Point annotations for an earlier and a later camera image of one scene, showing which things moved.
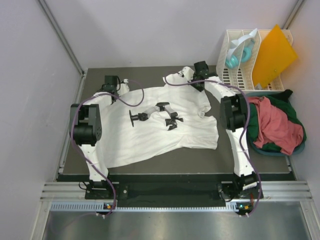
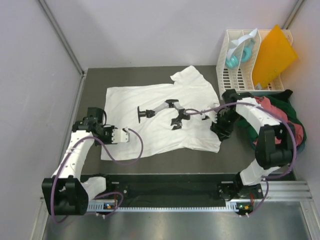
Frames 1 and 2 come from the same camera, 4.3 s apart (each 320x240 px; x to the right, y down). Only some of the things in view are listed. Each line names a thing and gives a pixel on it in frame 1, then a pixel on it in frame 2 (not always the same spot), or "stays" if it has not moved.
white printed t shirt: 139,122 stays
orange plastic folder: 275,54 stays
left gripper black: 116,90 → 109,140
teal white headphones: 240,50 stays
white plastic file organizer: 240,78 stays
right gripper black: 200,89 → 220,130
